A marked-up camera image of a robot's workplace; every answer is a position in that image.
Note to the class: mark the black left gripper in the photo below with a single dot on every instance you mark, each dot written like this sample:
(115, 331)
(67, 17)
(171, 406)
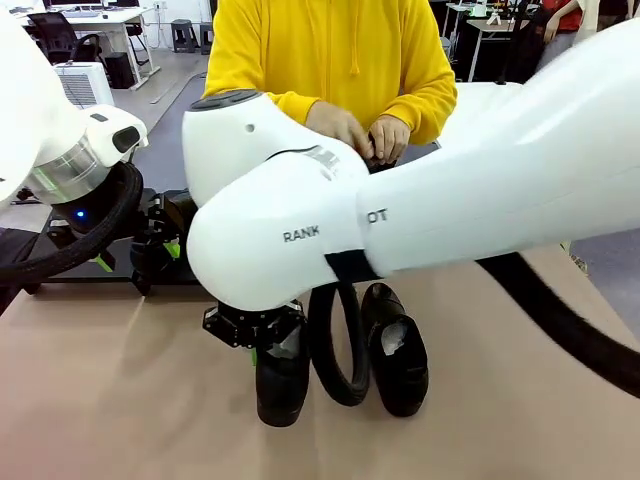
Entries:
(75, 217)

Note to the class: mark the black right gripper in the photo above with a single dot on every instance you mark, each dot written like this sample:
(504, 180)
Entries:
(260, 315)

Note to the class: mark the black leather shoe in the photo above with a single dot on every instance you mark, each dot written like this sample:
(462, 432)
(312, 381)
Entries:
(150, 257)
(280, 395)
(405, 385)

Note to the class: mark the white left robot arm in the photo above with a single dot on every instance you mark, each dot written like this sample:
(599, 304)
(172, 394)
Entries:
(30, 100)

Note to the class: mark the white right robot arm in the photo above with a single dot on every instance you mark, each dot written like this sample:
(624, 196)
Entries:
(450, 200)

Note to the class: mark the person's right forearm yellow sleeve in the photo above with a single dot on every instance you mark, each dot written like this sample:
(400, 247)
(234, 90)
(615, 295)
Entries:
(295, 97)

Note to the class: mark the person's left forearm yellow sleeve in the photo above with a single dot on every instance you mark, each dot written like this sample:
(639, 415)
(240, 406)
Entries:
(432, 115)

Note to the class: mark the person's right hand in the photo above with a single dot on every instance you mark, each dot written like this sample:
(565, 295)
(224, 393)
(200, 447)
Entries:
(335, 122)

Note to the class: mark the person's left hand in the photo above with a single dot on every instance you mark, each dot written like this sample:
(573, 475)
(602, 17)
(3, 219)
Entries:
(392, 140)

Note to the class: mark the grey crumpled stuffing paper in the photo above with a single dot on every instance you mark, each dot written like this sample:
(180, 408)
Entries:
(395, 337)
(282, 350)

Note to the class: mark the white air purifier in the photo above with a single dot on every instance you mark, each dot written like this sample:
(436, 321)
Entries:
(85, 85)

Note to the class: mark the black computer tower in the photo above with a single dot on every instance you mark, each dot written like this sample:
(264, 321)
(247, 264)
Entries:
(119, 70)

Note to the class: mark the grey plastic stool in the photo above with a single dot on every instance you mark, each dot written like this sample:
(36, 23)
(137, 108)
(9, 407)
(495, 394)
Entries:
(184, 35)
(207, 37)

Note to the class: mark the black office chair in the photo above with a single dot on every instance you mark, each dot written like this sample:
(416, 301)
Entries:
(55, 35)

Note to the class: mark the white office desk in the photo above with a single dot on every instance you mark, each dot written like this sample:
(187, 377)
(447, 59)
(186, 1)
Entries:
(115, 17)

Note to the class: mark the yellow hoodie torso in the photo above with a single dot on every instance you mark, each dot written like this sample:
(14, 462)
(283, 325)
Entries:
(325, 45)

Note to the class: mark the black hanging garment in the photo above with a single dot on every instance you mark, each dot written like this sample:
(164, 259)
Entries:
(525, 50)

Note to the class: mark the wooden top desk white legs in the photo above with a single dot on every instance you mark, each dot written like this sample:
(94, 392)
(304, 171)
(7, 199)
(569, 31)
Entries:
(500, 24)

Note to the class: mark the mannequin in red top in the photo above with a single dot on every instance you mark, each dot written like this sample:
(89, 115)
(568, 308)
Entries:
(570, 15)

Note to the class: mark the cream hanging garment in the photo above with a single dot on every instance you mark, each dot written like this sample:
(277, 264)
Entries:
(590, 15)

